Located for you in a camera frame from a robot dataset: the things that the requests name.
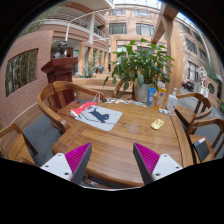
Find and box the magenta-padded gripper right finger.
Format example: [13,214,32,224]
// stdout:
[132,142,184,186]

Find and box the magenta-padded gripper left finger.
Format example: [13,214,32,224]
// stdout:
[39,142,93,186]

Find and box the yellow computer mouse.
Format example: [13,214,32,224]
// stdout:
[150,118,165,131]

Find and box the grey cat-print mouse pad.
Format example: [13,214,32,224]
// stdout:
[74,105,123,132]

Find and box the black flat case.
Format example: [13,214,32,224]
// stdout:
[193,137,211,163]

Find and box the wooden armchair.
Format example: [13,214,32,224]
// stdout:
[36,80,105,134]
[0,123,38,167]
[174,92,213,129]
[185,117,224,164]
[112,79,136,100]

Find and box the clear plastic bag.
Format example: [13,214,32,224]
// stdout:
[158,107,173,116]

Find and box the red paper bag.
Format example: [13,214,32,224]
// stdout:
[70,101,98,118]

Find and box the white pump bottle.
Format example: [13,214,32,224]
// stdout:
[165,87,179,114]

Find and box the yellow dish soap bottle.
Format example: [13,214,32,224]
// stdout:
[155,83,168,108]

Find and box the blue squeeze tube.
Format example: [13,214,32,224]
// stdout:
[146,87,157,108]

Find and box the white sculpture on plinth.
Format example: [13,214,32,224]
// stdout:
[193,65,210,98]

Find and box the spiky agave plant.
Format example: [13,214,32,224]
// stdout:
[77,64,99,79]

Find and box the green potted plant, white pot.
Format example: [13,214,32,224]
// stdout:
[103,38,175,104]

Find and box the dark bust statue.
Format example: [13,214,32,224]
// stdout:
[52,40,69,60]

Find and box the dark red wooden pedestal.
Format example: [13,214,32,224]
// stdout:
[40,56,79,108]

